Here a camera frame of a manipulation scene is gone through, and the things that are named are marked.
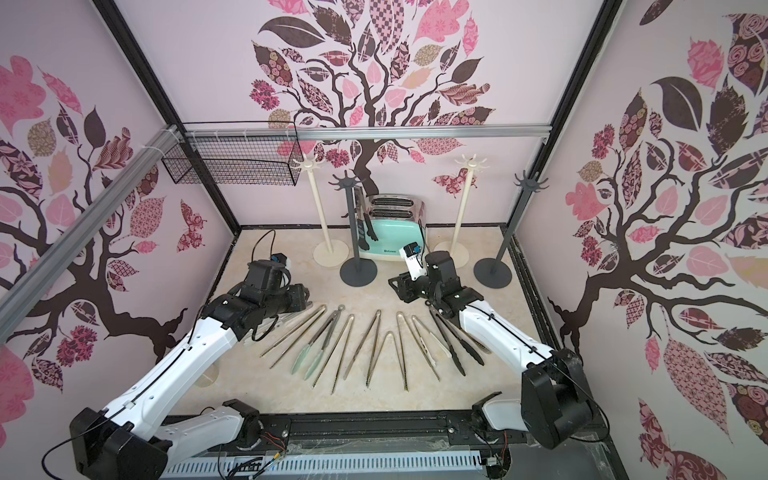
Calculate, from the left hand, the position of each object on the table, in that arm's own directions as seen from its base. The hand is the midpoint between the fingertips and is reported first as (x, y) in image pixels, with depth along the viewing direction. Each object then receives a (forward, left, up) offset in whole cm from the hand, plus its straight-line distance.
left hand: (303, 299), depth 79 cm
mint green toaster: (+38, -27, -7) cm, 47 cm away
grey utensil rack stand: (+22, -11, -17) cm, 30 cm away
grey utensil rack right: (+21, -61, -17) cm, 67 cm away
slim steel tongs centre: (-8, -18, -16) cm, 26 cm away
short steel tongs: (-10, -26, -17) cm, 32 cm away
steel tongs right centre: (+4, -26, -17) cm, 32 cm away
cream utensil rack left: (+29, 0, -16) cm, 33 cm away
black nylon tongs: (-8, -42, -17) cm, 45 cm away
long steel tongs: (+3, -11, -18) cm, 21 cm away
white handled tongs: (-4, -37, -17) cm, 40 cm away
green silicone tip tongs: (+3, -5, -17) cm, 18 cm away
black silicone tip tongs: (+19, -15, +7) cm, 26 cm away
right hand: (+7, -26, +2) cm, 27 cm away
